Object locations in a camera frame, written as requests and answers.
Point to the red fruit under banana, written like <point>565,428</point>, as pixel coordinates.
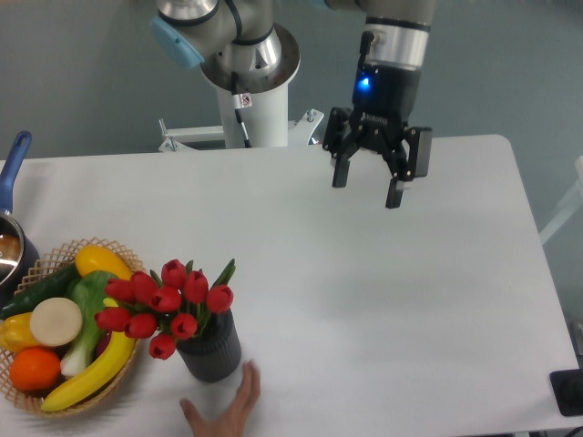
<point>102,344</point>

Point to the black device at edge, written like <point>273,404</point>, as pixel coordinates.
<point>567,388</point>

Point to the green cucumber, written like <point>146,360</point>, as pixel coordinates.
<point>53,285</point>

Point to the dark grey ribbed vase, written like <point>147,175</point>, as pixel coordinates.
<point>217,355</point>

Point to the orange fruit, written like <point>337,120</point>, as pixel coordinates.
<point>35,369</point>

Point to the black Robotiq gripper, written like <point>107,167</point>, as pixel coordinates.
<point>383,99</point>

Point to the red tulip bouquet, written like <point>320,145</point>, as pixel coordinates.
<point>170,308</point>

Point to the yellow bell pepper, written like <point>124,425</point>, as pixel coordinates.
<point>16,335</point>

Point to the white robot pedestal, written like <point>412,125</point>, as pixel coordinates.
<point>255,120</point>

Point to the person's bare hand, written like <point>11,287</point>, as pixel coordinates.
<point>233,420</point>

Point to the white metal frame right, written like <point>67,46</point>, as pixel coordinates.
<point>567,206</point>

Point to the yellow banana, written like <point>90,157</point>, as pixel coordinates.
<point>99,374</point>

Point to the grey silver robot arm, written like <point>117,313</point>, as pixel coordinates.
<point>250,60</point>

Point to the beige round slice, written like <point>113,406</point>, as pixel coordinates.
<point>56,322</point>

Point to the green bok choy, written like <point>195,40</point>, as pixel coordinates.
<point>88,294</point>

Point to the yellow squash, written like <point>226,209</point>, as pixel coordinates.
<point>92,258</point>

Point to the blue handled saucepan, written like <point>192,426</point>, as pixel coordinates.
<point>18,253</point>

